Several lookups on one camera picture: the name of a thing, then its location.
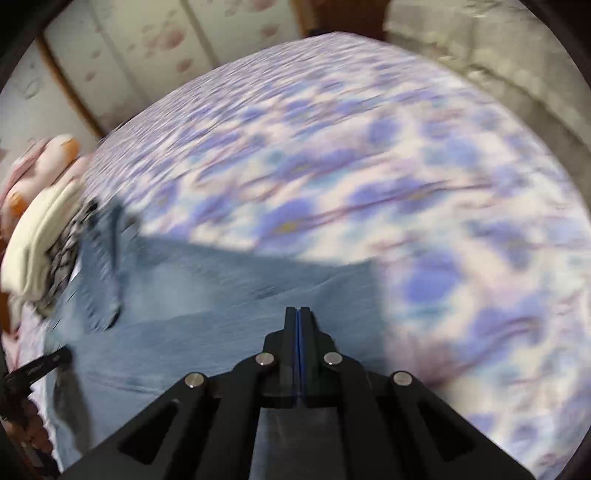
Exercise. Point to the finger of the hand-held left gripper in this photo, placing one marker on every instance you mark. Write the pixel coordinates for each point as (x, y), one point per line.
(48, 361)

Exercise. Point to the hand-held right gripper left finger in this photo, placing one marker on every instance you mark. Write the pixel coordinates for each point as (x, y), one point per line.
(290, 350)

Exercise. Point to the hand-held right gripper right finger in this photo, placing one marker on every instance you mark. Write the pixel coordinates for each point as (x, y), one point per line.
(308, 350)

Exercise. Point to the blue denim jacket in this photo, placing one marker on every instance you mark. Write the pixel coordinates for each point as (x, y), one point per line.
(207, 295)

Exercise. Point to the person's left hand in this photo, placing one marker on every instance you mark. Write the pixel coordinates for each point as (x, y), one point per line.
(34, 429)

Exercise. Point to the black white patterned folded cloth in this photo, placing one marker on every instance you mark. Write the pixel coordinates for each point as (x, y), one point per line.
(62, 258)

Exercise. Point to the purple floral blanket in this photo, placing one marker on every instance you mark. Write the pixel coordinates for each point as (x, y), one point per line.
(369, 161)

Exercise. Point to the pink bear print quilt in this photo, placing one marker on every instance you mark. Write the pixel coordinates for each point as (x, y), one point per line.
(51, 152)

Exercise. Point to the floral door wardrobe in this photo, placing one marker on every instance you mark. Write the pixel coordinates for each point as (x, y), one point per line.
(161, 46)

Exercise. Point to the brown wooden door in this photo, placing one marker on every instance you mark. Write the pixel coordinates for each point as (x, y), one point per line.
(346, 14)

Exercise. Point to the beige cloth covered furniture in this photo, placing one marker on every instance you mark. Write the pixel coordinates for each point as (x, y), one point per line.
(485, 55)

